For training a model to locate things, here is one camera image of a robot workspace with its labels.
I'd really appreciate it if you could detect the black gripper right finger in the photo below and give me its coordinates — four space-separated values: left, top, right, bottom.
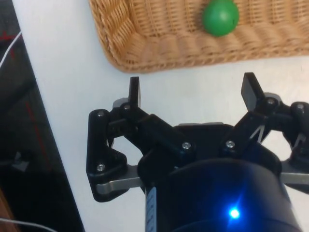
218 72 309 174

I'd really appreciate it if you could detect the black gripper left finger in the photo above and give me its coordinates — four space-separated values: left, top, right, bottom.
85 76 197 203

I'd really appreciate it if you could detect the green ball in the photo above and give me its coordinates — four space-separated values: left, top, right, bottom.
201 0 240 38

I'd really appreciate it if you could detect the brown wicker basket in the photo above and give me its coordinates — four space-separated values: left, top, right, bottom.
88 0 309 74

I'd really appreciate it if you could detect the white cable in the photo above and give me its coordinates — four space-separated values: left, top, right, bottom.
0 32 23 69
0 217 50 230

